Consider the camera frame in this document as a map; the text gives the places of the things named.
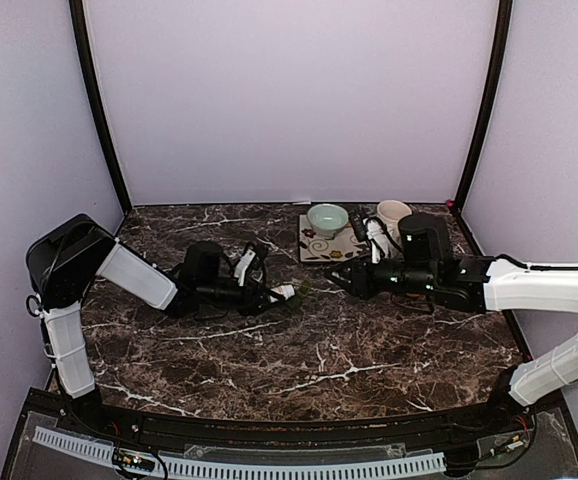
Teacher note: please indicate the white slotted cable duct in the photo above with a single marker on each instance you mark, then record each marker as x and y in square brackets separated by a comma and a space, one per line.
[210, 462]

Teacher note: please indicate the black left corner post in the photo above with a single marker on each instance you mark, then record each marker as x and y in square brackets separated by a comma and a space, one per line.
[97, 109]

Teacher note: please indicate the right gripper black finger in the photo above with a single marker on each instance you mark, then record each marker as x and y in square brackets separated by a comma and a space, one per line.
[346, 283]
[347, 268]

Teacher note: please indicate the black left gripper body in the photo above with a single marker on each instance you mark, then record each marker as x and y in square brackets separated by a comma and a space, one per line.
[242, 305]

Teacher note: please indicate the right circuit board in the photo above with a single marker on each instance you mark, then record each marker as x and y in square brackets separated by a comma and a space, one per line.
[503, 445]

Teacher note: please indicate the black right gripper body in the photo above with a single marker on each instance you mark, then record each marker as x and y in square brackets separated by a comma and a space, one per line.
[369, 287]

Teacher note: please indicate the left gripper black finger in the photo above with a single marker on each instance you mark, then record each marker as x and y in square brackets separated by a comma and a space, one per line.
[262, 308]
[277, 294]

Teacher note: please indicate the black corner post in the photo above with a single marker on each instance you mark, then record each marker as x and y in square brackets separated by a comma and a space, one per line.
[489, 94]
[97, 109]

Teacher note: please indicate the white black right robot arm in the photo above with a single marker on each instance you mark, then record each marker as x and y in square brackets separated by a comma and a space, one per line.
[422, 262]

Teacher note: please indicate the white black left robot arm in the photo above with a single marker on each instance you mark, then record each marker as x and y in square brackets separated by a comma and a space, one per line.
[65, 264]

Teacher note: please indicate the green pill organizer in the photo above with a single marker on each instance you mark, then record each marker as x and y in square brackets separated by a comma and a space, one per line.
[300, 295]

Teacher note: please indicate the circuit board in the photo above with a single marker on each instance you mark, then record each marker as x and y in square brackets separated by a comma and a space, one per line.
[132, 461]
[503, 445]

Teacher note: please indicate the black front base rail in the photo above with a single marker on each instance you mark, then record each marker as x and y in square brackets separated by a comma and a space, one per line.
[460, 434]

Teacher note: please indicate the black right corner post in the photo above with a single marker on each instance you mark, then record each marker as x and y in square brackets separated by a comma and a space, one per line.
[489, 94]

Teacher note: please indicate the cream floral ceramic mug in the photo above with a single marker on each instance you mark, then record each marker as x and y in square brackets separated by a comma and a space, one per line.
[390, 212]

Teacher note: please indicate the floral square ceramic plate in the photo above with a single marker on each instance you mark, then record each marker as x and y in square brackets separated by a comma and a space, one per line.
[315, 249]

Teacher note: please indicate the plain teal ceramic bowl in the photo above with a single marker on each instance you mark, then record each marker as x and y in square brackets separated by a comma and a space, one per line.
[327, 220]

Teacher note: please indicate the left circuit board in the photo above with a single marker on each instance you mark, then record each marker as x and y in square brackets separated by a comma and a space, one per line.
[132, 461]

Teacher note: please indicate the small white pill bottle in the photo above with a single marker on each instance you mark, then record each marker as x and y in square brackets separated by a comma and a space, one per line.
[291, 292]

